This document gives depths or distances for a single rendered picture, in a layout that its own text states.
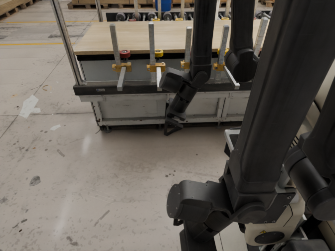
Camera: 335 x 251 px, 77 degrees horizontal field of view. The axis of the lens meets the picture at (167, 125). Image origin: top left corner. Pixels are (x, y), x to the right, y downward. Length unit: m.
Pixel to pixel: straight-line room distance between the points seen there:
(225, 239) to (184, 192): 1.03
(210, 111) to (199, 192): 1.88
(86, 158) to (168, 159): 0.76
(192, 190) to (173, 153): 1.70
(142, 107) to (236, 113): 0.96
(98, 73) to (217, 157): 1.30
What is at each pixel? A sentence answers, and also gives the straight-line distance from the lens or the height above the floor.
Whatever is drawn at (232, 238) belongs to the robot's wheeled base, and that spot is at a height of 0.28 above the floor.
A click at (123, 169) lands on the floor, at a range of 1.97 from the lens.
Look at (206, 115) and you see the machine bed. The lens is 2.25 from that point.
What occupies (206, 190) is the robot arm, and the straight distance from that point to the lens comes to 0.38.
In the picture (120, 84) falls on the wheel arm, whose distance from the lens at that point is 1.39.
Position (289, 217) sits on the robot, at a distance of 0.82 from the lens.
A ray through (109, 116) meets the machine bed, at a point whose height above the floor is 0.20.
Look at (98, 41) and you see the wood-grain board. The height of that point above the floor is 0.90.
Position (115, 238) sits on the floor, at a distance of 1.68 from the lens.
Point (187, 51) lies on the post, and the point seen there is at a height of 0.95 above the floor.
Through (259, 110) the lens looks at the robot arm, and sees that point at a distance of 0.25.
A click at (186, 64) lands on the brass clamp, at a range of 1.62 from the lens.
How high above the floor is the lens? 1.53
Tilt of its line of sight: 41 degrees down
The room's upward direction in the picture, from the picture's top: straight up
